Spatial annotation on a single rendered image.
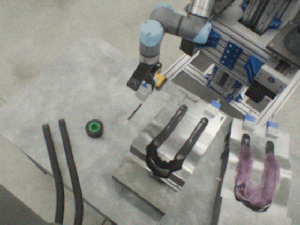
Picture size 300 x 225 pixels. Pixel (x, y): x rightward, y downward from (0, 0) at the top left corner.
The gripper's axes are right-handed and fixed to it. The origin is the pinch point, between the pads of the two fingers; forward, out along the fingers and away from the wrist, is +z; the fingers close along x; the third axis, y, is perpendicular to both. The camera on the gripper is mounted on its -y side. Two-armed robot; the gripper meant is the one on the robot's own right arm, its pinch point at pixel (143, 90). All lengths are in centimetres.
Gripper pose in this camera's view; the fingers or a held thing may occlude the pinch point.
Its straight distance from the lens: 120.3
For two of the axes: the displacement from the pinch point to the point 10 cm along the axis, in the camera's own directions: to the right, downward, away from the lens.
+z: -0.6, 4.7, 8.8
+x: -8.2, -5.3, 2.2
